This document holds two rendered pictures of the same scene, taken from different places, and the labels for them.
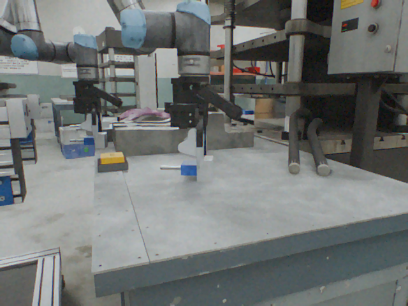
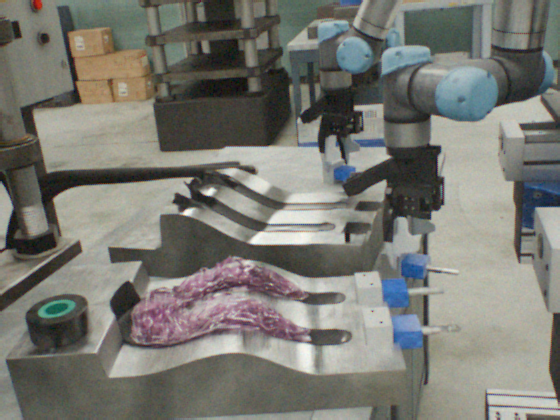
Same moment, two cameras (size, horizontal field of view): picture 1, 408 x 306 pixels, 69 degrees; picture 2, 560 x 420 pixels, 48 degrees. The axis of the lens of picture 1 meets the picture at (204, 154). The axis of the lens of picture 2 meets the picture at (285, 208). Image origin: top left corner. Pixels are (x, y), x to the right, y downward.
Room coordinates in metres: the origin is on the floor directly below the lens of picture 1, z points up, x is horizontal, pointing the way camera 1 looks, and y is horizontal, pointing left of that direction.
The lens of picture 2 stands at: (1.99, 0.89, 1.34)
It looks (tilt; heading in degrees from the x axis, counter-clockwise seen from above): 21 degrees down; 219
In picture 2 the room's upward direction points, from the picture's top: 5 degrees counter-clockwise
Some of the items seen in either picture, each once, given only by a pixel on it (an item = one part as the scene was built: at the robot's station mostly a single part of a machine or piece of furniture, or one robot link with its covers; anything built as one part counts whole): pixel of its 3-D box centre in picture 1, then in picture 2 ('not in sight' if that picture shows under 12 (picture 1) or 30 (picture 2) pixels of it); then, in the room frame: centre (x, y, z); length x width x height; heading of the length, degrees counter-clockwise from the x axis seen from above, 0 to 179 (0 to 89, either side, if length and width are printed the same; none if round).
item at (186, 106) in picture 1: (190, 102); (340, 111); (0.70, 0.03, 0.99); 0.09 x 0.08 x 0.12; 84
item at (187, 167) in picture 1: (186, 167); (348, 173); (0.71, 0.05, 0.83); 0.13 x 0.05 x 0.05; 84
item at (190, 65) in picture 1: (193, 67); (336, 78); (0.70, 0.03, 1.07); 0.08 x 0.08 x 0.05
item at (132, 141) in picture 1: (180, 128); (250, 221); (1.14, 0.09, 0.87); 0.50 x 0.26 x 0.14; 110
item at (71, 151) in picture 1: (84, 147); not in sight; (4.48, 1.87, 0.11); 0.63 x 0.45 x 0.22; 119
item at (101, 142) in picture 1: (88, 140); (421, 266); (1.09, 0.44, 0.83); 0.13 x 0.05 x 0.05; 97
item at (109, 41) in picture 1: (128, 87); not in sight; (6.12, 1.55, 1.03); 1.54 x 0.94 x 2.06; 29
